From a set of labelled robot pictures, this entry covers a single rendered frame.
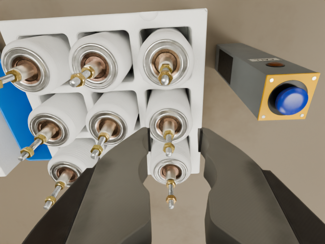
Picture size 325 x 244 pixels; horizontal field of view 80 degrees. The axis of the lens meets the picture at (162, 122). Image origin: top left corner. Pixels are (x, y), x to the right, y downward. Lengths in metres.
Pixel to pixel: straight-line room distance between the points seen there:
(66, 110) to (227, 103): 0.46
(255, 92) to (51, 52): 0.34
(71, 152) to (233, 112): 0.49
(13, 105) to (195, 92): 0.51
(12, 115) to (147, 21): 0.47
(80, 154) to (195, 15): 0.38
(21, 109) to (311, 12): 0.84
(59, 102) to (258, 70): 0.37
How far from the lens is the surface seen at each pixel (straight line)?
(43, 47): 0.40
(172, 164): 0.43
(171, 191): 0.41
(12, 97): 0.70
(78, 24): 0.43
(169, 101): 0.36
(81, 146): 0.51
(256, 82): 0.33
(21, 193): 1.09
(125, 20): 0.41
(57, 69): 0.40
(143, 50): 0.34
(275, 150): 0.82
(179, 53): 0.33
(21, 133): 0.72
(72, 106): 0.45
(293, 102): 0.32
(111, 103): 0.39
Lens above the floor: 0.58
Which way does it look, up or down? 61 degrees down
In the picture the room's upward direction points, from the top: 177 degrees counter-clockwise
